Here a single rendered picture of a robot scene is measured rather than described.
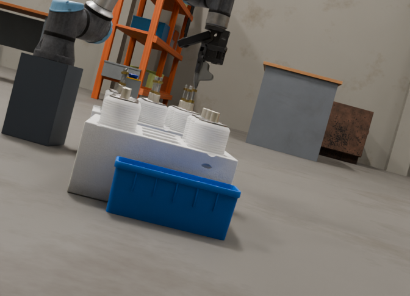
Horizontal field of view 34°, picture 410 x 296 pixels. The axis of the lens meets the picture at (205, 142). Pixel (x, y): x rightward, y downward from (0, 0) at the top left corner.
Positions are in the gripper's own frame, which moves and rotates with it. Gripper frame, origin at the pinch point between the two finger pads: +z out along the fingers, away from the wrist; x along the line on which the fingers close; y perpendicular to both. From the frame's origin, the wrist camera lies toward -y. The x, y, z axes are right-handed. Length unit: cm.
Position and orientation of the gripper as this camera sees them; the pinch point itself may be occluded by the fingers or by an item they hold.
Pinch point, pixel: (194, 83)
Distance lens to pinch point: 228.5
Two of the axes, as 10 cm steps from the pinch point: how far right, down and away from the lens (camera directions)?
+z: -2.6, 9.6, 0.6
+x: 1.2, -0.3, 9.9
